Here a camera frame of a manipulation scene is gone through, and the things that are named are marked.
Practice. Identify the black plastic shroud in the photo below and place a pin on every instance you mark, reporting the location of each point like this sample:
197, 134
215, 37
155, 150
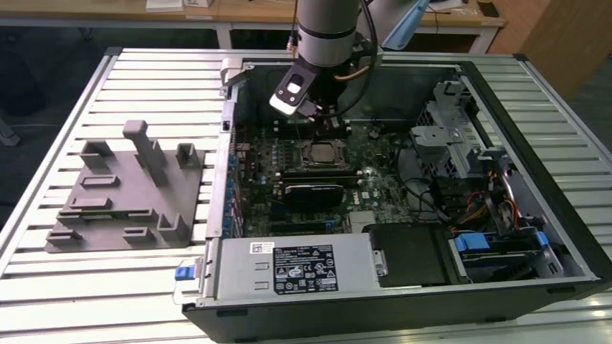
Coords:
411, 254

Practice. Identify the black graphics card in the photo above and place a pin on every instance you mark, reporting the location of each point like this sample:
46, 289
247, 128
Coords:
314, 195

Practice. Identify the silver chipset heatsink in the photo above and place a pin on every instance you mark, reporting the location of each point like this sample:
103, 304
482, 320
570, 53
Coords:
363, 220

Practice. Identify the black RAM slot bank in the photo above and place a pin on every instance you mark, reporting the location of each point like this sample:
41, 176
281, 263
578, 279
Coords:
321, 178
287, 129

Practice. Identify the small black box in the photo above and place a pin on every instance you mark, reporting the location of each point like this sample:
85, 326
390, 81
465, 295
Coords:
489, 9

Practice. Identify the silver power supply unit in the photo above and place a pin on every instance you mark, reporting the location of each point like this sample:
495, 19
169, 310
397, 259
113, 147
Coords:
239, 265

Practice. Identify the blue disk carrier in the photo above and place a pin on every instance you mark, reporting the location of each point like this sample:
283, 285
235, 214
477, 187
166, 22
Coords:
471, 243

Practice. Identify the green motherboard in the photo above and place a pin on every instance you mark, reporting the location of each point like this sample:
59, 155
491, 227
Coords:
383, 200

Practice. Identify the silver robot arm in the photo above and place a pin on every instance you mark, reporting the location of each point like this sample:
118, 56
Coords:
326, 32

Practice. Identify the grey parts rack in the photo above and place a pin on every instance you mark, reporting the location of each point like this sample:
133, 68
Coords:
125, 186

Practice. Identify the small white box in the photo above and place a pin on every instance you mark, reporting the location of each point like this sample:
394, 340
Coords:
198, 3

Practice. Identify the wooden desk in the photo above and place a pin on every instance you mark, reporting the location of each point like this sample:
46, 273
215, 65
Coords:
143, 16

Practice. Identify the green RAM stick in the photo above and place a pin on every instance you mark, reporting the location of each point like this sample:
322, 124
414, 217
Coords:
103, 214

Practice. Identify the wooden cabinet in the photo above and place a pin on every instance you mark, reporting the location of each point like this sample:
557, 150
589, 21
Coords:
569, 36

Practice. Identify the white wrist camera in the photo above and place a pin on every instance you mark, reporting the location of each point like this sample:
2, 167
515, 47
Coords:
293, 89

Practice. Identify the black PC case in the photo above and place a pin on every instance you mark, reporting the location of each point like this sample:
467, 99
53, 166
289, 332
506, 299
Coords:
335, 322

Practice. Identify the grey stand foot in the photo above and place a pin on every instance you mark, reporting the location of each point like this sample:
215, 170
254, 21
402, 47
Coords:
10, 134

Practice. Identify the blue drive bay clip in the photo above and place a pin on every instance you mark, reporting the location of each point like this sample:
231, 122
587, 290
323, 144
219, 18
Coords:
542, 239

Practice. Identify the blue power supply latch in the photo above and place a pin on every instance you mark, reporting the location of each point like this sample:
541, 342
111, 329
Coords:
186, 273

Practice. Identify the silver CPU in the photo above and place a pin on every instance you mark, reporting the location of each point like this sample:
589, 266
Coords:
323, 152

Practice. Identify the CPU socket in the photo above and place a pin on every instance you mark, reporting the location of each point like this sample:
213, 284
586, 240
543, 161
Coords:
322, 166

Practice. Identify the silver drive cage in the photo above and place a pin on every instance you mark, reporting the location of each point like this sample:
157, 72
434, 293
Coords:
435, 138

